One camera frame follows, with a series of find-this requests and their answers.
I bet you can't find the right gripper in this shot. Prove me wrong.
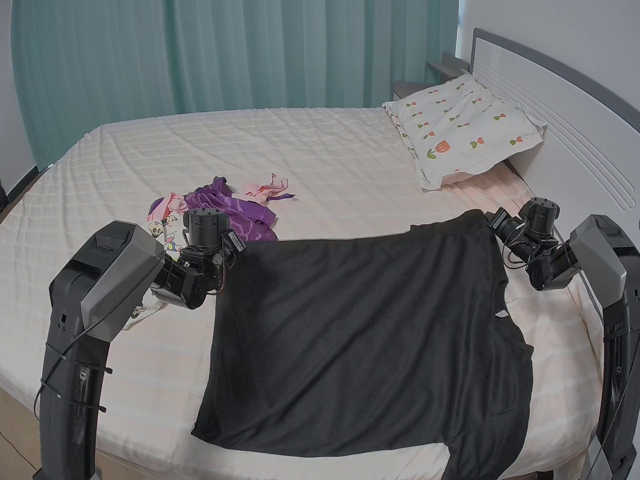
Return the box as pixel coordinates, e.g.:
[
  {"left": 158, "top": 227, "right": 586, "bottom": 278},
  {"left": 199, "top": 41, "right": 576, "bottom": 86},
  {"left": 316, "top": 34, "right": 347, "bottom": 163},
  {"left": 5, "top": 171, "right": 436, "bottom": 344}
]
[{"left": 485, "top": 208, "right": 524, "bottom": 243}]

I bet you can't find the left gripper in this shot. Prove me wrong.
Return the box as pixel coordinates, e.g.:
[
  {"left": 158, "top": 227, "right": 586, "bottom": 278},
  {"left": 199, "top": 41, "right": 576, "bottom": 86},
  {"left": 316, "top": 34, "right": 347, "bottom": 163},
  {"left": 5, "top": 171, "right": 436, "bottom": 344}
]
[{"left": 216, "top": 227, "right": 247, "bottom": 269}]

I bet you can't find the black T-shirt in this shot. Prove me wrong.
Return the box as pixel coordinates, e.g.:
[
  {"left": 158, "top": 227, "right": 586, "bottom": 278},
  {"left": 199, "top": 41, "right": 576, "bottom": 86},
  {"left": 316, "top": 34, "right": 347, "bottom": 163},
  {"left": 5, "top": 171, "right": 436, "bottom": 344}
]
[{"left": 191, "top": 209, "right": 535, "bottom": 476}]

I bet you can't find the bed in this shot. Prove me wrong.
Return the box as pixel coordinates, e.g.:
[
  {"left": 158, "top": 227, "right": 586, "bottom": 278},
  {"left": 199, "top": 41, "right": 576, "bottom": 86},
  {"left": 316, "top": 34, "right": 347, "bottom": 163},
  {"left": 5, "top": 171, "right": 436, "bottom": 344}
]
[{"left": 0, "top": 28, "right": 640, "bottom": 480}]

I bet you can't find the purple garment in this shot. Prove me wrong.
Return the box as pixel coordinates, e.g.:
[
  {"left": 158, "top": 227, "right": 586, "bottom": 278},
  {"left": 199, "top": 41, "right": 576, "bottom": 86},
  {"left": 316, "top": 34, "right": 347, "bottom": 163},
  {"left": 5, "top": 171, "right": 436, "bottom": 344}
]
[{"left": 182, "top": 176, "right": 298, "bottom": 243}]

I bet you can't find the white printed pyjama top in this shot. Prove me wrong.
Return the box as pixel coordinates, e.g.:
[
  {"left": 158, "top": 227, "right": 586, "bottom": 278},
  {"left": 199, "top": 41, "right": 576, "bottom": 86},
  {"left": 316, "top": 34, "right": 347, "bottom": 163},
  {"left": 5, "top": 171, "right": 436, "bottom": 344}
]
[{"left": 122, "top": 215, "right": 191, "bottom": 331}]

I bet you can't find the pink garment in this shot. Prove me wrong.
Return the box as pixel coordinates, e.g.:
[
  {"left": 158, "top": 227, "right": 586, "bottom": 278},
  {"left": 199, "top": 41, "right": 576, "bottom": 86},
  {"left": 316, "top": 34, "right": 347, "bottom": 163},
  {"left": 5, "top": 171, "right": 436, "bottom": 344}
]
[{"left": 146, "top": 172, "right": 291, "bottom": 221}]

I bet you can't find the white printed pillow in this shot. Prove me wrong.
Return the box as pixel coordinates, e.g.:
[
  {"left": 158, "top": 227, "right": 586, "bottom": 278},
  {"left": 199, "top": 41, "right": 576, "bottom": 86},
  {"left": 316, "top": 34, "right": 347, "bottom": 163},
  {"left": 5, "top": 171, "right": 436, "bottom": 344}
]
[{"left": 382, "top": 73, "right": 547, "bottom": 191}]

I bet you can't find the grey bedside table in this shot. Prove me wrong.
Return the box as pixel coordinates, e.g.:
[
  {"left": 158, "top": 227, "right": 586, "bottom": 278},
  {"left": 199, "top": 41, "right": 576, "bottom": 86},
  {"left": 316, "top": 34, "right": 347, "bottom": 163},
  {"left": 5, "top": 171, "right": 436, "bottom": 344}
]
[{"left": 392, "top": 50, "right": 473, "bottom": 101}]

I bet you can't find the blue-green curtain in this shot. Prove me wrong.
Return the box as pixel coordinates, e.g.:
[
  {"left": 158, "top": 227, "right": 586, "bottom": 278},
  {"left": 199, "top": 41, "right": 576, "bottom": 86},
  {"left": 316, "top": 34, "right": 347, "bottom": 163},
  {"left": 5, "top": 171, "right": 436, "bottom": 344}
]
[{"left": 11, "top": 0, "right": 461, "bottom": 169}]

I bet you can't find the black cable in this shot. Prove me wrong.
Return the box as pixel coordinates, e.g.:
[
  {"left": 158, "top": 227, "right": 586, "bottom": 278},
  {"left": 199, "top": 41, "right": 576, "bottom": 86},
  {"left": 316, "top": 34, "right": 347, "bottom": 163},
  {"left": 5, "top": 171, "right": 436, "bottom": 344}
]
[
  {"left": 502, "top": 238, "right": 538, "bottom": 272},
  {"left": 205, "top": 258, "right": 236, "bottom": 297},
  {"left": 0, "top": 430, "right": 40, "bottom": 470}
]

